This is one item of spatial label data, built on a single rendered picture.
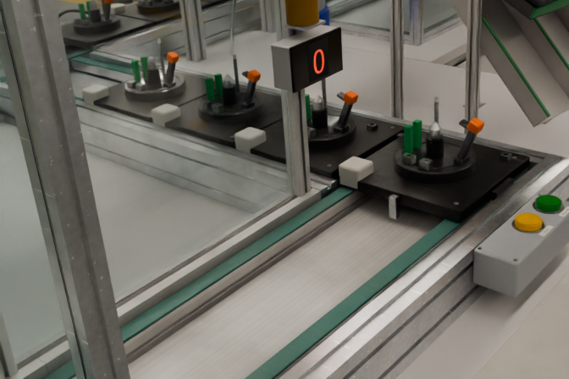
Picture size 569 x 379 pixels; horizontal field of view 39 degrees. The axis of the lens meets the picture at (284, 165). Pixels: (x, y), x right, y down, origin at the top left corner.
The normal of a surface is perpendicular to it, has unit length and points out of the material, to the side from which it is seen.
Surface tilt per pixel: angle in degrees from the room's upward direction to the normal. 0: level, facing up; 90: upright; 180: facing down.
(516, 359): 0
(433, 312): 90
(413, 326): 90
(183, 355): 0
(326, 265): 0
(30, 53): 90
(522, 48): 45
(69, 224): 90
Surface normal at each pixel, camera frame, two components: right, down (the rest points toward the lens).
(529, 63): 0.40, -0.43
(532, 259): 0.75, 0.23
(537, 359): -0.07, -0.90
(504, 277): -0.65, 0.37
